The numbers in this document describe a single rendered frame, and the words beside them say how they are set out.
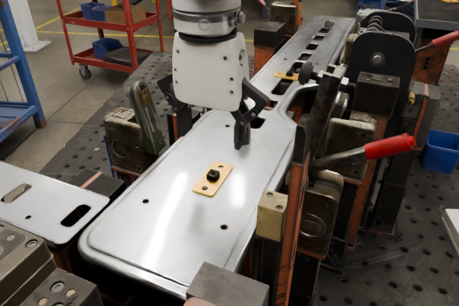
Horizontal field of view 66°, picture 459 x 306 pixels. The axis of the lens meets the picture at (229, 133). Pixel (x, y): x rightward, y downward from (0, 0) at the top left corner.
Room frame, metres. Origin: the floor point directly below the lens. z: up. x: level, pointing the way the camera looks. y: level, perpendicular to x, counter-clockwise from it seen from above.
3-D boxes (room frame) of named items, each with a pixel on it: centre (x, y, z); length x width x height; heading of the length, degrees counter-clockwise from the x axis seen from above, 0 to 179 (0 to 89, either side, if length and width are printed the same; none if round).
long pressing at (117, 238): (0.90, -0.16, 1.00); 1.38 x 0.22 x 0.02; 156
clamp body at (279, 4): (1.50, -0.22, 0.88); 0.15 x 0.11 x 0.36; 66
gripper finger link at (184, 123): (0.48, 0.08, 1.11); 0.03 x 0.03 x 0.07; 66
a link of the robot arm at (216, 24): (0.45, 0.03, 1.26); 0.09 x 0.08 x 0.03; 66
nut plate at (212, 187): (0.46, 0.03, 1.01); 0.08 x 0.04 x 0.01; 156
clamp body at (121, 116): (0.59, 0.19, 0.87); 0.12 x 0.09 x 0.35; 66
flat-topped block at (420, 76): (0.96, -0.56, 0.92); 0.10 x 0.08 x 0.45; 156
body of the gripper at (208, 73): (0.45, 0.03, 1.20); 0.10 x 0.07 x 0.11; 66
